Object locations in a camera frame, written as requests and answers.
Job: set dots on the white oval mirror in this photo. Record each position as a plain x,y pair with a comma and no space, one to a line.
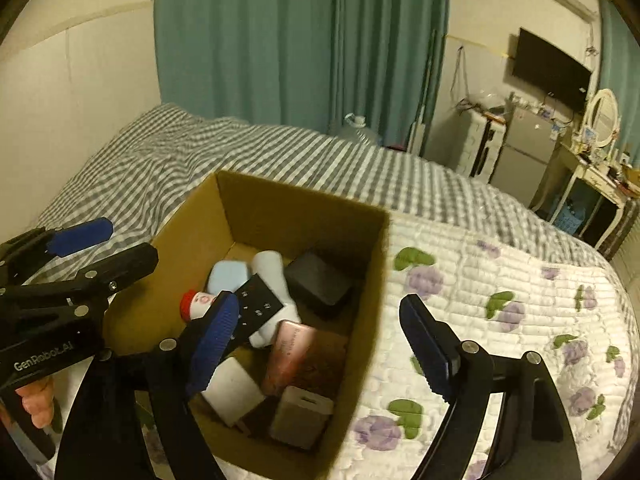
600,115

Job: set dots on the cream dressing table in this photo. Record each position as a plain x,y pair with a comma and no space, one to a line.
600,180

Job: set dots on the white tube with red cap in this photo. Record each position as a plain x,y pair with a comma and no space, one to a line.
192,302

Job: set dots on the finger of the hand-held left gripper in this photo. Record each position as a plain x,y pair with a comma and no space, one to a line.
125,267
80,234

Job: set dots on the person's left hand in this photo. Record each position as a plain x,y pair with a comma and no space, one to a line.
40,402

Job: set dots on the silver refrigerator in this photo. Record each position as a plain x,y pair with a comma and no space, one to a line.
525,155

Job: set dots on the pink cosmetic tube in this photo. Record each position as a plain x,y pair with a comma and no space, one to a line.
287,355

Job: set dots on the white floral quilted blanket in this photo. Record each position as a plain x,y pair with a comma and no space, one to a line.
475,310

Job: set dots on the light blue earbuds case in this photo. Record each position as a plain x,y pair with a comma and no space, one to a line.
225,275

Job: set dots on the black wall television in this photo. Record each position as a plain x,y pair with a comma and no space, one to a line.
550,67

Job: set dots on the grey power adapter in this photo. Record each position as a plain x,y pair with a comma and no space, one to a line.
300,420

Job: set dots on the white pole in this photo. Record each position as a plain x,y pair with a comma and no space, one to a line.
417,135

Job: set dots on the light blue curtain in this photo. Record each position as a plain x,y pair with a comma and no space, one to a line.
620,50

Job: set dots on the white bottle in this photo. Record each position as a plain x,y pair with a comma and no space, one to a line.
270,267

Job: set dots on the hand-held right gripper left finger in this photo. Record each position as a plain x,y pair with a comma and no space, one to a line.
212,345

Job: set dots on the dark striped suitcase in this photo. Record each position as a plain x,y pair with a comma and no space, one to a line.
622,232

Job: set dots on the clear water jug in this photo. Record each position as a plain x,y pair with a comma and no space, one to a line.
357,132

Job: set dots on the teal curtain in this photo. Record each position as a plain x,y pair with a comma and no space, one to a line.
240,35
390,35

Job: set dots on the white charger cube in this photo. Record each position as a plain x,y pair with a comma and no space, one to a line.
235,392

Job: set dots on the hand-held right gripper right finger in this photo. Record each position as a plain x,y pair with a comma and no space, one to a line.
430,345

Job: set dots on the black charger block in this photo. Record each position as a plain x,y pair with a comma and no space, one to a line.
315,282

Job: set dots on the white drawer cabinet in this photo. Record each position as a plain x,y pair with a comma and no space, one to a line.
472,150

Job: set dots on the blue plastic basket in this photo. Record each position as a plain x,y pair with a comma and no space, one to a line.
570,217

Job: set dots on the black remote control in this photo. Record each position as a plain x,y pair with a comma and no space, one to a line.
255,300

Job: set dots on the brown cardboard box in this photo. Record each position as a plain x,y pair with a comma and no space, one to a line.
280,205

